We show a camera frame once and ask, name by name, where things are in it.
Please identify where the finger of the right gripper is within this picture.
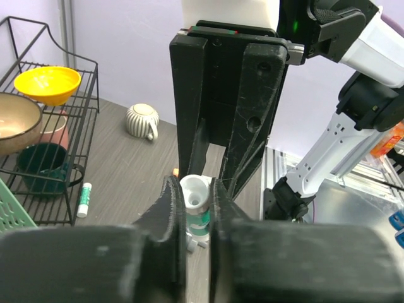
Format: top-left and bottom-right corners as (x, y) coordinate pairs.
(169, 35), (210, 177)
(220, 43), (287, 198)

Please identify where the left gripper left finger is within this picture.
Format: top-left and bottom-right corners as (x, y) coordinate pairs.
(1, 176), (187, 302)

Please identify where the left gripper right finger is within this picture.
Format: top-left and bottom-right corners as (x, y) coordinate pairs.
(209, 179), (403, 302)

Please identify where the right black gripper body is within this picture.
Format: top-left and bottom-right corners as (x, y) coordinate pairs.
(177, 21), (305, 146)

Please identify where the small green glue stick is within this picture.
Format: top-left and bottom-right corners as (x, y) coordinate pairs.
(180, 174), (210, 242)

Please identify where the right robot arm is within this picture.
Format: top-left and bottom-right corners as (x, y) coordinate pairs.
(169, 1), (403, 220)

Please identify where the striped ceramic mug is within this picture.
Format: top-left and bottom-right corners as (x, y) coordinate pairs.
(125, 104), (159, 141)

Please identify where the green white glue stick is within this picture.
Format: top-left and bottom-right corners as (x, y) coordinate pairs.
(76, 182), (92, 218)

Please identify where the dark green mug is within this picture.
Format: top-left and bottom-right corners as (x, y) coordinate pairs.
(15, 143), (85, 199)

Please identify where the orange bowl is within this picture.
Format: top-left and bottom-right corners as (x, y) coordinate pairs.
(14, 66), (81, 107)

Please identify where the green file organizer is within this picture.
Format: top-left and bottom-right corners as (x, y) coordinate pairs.
(0, 179), (37, 234)

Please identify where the pink mug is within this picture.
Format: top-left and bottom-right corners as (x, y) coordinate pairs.
(39, 110), (69, 150)

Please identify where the brown glass bowl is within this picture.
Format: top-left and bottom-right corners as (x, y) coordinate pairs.
(1, 93), (42, 156)

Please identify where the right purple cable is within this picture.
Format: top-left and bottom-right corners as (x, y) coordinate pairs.
(378, 6), (404, 35)

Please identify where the black wire rack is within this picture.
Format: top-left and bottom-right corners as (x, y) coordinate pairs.
(0, 16), (100, 227)

